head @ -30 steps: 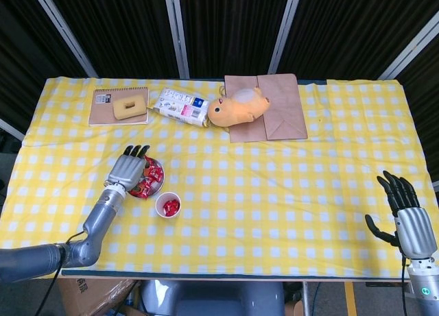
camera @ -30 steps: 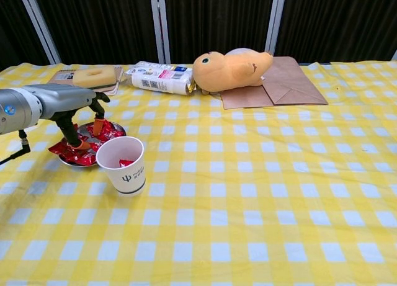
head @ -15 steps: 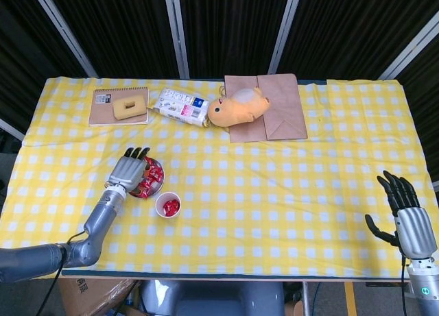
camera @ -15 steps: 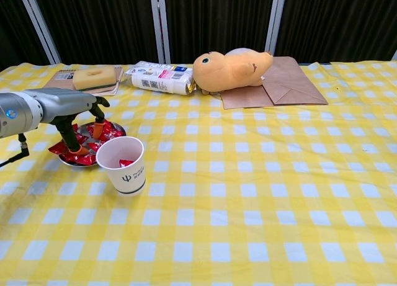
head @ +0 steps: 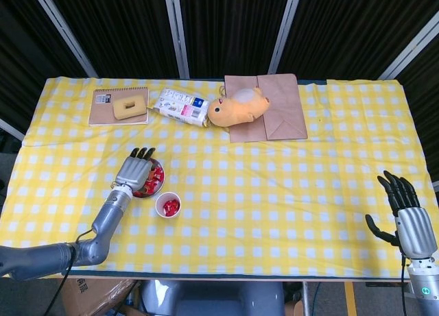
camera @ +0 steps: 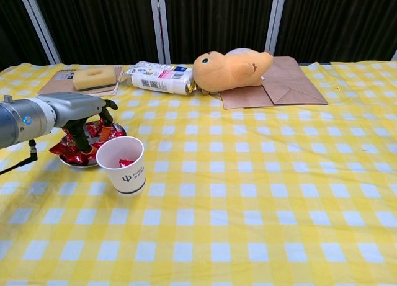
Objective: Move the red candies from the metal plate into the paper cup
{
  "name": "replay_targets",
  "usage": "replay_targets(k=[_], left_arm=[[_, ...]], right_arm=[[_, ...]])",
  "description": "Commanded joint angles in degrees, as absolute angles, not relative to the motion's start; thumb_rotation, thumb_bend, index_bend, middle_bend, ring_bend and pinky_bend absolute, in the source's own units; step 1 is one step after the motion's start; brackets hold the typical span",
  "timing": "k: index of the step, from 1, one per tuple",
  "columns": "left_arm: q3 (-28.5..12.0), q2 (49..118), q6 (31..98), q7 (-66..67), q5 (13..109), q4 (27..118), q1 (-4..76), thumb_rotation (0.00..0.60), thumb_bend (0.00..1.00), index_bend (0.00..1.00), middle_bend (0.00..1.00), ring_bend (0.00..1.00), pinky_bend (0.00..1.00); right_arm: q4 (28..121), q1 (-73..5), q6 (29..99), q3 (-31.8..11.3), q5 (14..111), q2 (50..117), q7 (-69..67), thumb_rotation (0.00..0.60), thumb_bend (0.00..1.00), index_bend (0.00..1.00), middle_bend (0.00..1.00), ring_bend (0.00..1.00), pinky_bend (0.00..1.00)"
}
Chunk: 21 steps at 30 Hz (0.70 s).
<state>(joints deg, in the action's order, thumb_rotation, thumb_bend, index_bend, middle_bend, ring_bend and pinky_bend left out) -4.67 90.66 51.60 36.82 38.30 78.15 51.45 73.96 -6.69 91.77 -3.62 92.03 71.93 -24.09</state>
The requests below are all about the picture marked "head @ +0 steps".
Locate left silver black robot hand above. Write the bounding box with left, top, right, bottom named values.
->
left=114, top=147, right=157, bottom=194

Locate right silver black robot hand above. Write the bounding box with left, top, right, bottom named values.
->
left=365, top=171, right=439, bottom=261

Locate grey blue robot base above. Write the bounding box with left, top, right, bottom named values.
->
left=139, top=278, right=285, bottom=316

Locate round metal plate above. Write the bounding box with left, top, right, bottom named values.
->
left=133, top=158, right=166, bottom=199

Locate white paper cup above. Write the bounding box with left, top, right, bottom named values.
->
left=155, top=191, right=182, bottom=218

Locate yellow sponge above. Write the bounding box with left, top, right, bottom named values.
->
left=112, top=95, right=147, bottom=121

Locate brown spiral notebook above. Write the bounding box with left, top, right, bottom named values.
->
left=88, top=86, right=150, bottom=127

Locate white printed plastic package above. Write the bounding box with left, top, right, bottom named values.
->
left=147, top=87, right=210, bottom=127

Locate yellow white checkered tablecloth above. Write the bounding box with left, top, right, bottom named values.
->
left=0, top=76, right=439, bottom=280

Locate orange plush toy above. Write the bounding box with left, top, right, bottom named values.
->
left=208, top=85, right=272, bottom=127

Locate cardboard box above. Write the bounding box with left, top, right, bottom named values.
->
left=57, top=278, right=138, bottom=316

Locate metal table leg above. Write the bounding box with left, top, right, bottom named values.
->
left=301, top=280, right=311, bottom=316

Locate black pleated curtain panel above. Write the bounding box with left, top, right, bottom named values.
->
left=178, top=0, right=292, bottom=80
left=0, top=0, right=89, bottom=125
left=46, top=0, right=181, bottom=79
left=277, top=0, right=439, bottom=80
left=394, top=31, right=439, bottom=183

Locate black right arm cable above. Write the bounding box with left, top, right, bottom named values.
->
left=400, top=256, right=409, bottom=316

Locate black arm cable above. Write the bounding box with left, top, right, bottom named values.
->
left=44, top=228, right=97, bottom=316
left=400, top=256, right=409, bottom=316

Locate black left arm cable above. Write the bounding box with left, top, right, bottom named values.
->
left=44, top=228, right=97, bottom=316

